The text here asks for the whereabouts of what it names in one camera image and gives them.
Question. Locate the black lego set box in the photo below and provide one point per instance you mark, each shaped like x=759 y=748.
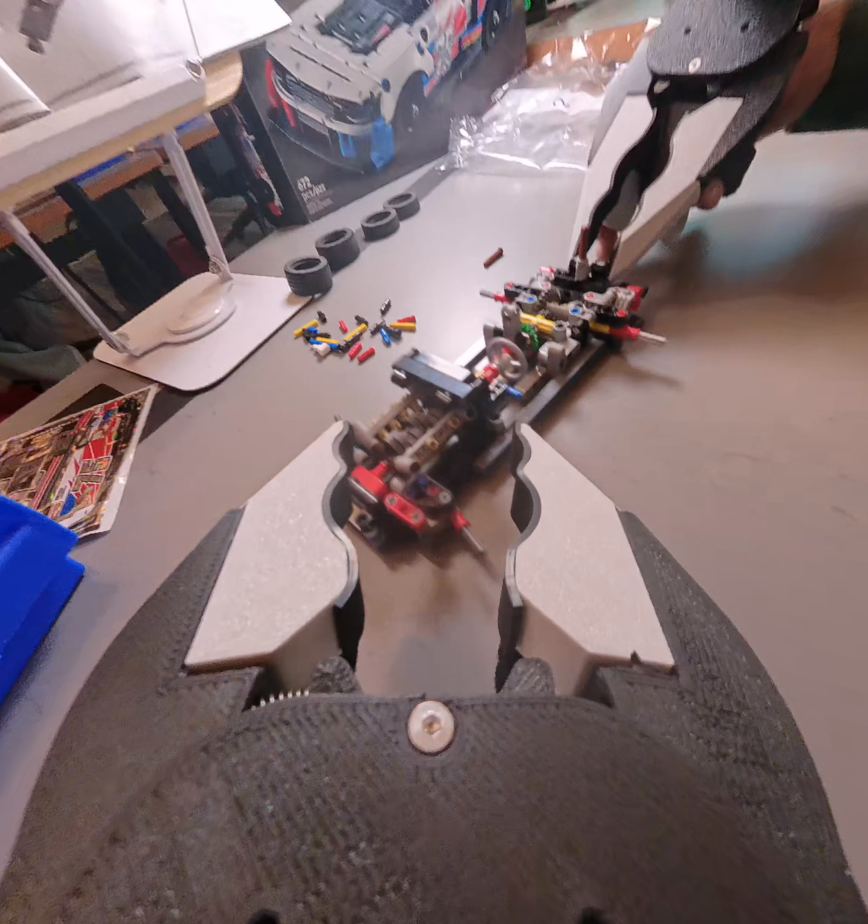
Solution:
x=318 y=173

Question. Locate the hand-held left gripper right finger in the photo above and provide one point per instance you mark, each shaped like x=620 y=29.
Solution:
x=585 y=570

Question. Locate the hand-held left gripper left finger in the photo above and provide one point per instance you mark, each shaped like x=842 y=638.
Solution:
x=268 y=570

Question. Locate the colourful sticker sheet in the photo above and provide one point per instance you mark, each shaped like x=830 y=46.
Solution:
x=66 y=455

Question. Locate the lego car chassis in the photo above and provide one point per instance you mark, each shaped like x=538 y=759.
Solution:
x=434 y=404

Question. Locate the pile of small lego pins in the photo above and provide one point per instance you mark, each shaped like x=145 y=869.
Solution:
x=354 y=332

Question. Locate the lego instruction booklet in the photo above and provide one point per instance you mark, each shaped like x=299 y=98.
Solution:
x=80 y=50

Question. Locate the blue plastic bin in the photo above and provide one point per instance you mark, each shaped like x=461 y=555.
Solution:
x=15 y=577

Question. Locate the black lego tire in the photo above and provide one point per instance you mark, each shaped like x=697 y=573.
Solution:
x=380 y=227
x=338 y=250
x=308 y=278
x=403 y=207

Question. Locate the white book stand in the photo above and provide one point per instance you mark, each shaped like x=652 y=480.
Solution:
x=210 y=339

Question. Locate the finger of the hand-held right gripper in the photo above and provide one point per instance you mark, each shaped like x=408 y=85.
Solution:
x=686 y=151
x=614 y=130

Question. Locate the brown lego axle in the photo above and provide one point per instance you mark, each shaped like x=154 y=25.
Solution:
x=493 y=258

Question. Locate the clear plastic bag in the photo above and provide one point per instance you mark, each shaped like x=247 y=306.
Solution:
x=535 y=123

